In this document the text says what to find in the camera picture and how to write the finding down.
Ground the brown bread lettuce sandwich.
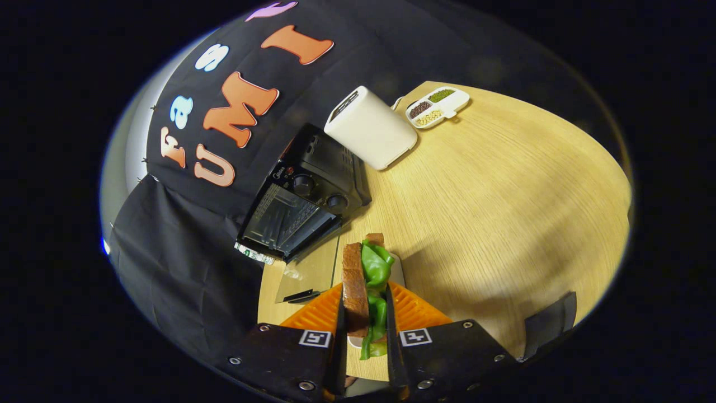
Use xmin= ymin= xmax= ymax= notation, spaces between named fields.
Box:
xmin=341 ymin=233 xmax=397 ymax=360

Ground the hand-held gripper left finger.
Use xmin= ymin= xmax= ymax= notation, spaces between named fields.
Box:
xmin=215 ymin=283 xmax=347 ymax=403

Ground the dark grey panel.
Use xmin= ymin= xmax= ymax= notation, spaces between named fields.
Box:
xmin=523 ymin=291 xmax=578 ymax=359

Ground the black toaster oven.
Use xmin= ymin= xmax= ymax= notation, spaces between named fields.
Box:
xmin=235 ymin=123 xmax=373 ymax=306

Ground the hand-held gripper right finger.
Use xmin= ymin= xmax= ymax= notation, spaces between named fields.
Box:
xmin=385 ymin=280 xmax=518 ymax=403

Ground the white bottle with green label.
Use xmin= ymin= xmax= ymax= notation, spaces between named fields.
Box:
xmin=235 ymin=242 xmax=276 ymax=265

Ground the black backdrop cloth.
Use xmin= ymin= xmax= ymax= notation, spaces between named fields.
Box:
xmin=106 ymin=0 xmax=633 ymax=364

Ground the white bread toaster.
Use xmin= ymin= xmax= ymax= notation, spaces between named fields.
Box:
xmin=323 ymin=85 xmax=419 ymax=171

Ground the white divided dish of beans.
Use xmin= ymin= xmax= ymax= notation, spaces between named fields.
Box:
xmin=405 ymin=86 xmax=470 ymax=130

